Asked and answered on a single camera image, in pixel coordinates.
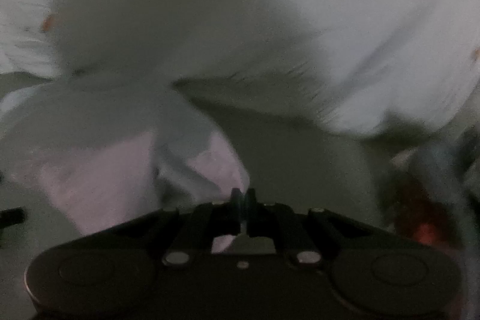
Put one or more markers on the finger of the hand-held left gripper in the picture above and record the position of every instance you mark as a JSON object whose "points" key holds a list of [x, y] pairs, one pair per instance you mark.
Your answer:
{"points": [[11, 217]]}

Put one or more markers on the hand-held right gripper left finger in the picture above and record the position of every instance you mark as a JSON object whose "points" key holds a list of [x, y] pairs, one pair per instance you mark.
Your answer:
{"points": [[234, 202]]}

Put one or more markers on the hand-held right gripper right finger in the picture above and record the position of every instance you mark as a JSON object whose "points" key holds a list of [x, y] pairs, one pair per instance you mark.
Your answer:
{"points": [[250, 202]]}

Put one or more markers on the pale blue garment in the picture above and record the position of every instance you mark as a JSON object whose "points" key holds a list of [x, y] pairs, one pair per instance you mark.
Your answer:
{"points": [[112, 155]]}

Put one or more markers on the red folded cloth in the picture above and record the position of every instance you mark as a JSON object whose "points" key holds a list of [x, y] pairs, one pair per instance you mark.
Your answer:
{"points": [[422, 226]]}

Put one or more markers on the carrot print bed sheet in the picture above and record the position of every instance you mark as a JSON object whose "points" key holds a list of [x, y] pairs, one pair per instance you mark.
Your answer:
{"points": [[262, 5]]}

